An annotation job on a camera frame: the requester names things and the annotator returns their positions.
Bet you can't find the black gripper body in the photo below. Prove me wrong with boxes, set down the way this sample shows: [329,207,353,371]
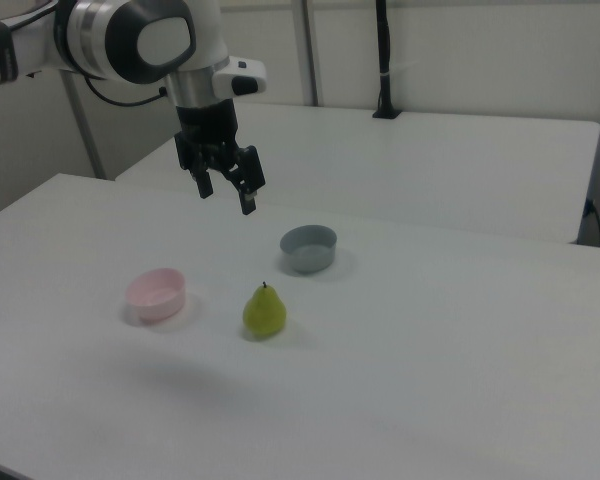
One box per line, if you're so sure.
[173,98,242,171]

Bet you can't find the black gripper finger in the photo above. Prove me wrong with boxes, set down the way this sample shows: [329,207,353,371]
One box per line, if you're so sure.
[223,144,268,217]
[191,151,215,200]

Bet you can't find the green pear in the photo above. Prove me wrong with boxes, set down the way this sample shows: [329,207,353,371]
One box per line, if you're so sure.
[242,281,288,339]

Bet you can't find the grey plastic bowl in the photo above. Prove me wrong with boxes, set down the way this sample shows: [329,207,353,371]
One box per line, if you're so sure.
[279,224,339,275]

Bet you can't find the pink plastic bowl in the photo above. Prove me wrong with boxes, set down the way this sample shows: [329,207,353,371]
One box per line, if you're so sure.
[125,267,187,323]

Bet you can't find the black pole stand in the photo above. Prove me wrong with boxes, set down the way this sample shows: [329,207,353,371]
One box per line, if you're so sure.
[371,0,404,121]

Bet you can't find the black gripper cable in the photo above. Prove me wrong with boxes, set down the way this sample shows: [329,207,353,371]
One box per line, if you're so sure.
[81,71,170,108]

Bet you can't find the black arm strap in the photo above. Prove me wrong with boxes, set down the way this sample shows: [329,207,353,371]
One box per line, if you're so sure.
[0,20,20,87]

